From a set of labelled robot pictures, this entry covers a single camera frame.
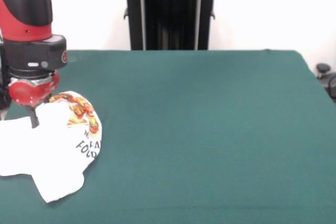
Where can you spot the dark green tablecloth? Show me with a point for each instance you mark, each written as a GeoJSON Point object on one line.
{"type": "Point", "coordinates": [210, 142]}

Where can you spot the black office chair base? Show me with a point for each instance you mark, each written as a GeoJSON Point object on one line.
{"type": "Point", "coordinates": [324, 69]}

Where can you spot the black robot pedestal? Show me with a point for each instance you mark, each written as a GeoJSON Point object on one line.
{"type": "Point", "coordinates": [170, 19]}

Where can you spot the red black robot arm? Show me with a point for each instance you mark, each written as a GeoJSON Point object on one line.
{"type": "Point", "coordinates": [29, 24]}

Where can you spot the white printed t-shirt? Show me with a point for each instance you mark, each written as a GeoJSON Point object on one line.
{"type": "Point", "coordinates": [52, 150]}

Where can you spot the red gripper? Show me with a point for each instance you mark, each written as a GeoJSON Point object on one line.
{"type": "Point", "coordinates": [29, 93]}

